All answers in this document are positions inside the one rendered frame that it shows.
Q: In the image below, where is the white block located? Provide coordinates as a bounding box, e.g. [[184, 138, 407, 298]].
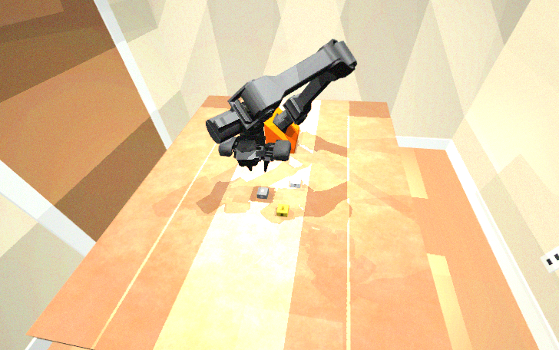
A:
[[290, 177, 301, 188]]

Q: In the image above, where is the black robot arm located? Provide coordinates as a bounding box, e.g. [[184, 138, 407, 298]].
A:
[[206, 39, 357, 167]]

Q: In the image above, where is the yellow block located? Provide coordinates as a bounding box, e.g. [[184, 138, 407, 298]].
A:
[[276, 204, 289, 217]]

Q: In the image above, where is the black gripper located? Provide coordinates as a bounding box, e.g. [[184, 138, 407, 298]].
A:
[[218, 123, 291, 173]]

